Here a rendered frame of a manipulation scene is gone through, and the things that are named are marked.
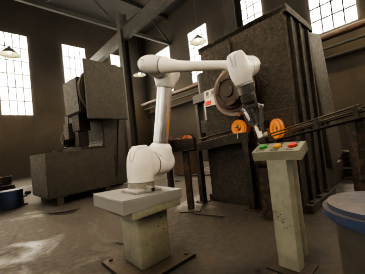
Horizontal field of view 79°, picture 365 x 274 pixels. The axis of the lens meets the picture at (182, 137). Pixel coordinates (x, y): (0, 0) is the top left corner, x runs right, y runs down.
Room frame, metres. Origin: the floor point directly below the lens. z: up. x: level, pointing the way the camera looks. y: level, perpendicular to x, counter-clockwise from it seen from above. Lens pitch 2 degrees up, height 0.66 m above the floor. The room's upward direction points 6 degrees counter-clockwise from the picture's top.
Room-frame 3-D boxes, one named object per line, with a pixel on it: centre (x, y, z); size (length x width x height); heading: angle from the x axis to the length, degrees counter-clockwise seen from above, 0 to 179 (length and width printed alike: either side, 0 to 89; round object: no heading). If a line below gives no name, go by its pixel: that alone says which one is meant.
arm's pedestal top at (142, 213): (1.34, 0.28, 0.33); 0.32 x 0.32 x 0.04; 42
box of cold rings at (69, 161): (3.66, 1.83, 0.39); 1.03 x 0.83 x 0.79; 137
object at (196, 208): (2.28, 0.01, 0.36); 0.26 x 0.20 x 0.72; 78
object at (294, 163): (1.26, -0.56, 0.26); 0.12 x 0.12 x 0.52
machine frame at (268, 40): (2.41, -0.86, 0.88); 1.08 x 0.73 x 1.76; 43
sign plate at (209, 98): (2.44, -0.39, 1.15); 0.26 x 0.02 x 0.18; 43
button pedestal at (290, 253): (1.12, -0.47, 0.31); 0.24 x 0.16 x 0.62; 43
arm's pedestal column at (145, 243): (1.34, 0.28, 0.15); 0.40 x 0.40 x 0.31; 42
